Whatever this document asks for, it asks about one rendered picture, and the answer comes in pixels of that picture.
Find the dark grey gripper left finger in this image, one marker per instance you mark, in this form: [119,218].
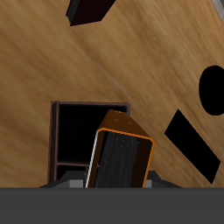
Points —
[75,183]

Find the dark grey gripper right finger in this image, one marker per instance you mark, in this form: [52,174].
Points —
[152,181]

